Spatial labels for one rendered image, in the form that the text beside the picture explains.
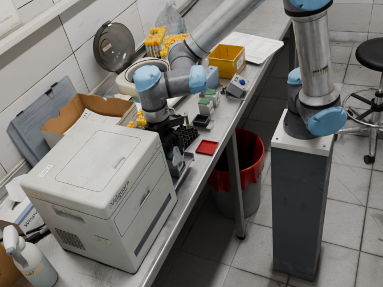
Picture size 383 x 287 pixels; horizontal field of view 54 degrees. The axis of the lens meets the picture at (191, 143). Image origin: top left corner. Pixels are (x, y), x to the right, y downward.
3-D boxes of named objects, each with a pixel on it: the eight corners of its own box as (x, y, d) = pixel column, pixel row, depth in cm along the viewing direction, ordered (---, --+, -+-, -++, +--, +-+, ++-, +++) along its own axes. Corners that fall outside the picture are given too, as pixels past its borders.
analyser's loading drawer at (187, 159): (168, 204, 121) (166, 193, 117) (151, 199, 123) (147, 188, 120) (195, 160, 134) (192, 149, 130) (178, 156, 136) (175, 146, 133)
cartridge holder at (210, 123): (210, 131, 147) (209, 124, 145) (189, 127, 151) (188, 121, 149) (215, 123, 151) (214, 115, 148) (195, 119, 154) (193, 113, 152)
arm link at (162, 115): (149, 95, 112) (173, 98, 109) (152, 107, 115) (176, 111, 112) (136, 110, 107) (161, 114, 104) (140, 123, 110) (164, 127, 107)
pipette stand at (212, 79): (212, 99, 163) (210, 80, 156) (198, 96, 166) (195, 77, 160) (223, 86, 169) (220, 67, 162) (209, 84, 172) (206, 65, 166)
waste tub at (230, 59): (235, 80, 171) (233, 61, 165) (208, 76, 177) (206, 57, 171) (246, 65, 179) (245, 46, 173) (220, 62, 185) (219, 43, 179)
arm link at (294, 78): (316, 90, 135) (317, 57, 127) (330, 113, 125) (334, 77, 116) (282, 98, 136) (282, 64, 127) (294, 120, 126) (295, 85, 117)
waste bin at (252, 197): (255, 236, 211) (251, 182, 182) (195, 219, 226) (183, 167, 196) (273, 186, 235) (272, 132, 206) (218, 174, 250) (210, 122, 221)
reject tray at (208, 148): (212, 155, 137) (212, 154, 137) (195, 152, 140) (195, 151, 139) (219, 143, 141) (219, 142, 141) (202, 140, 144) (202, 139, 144)
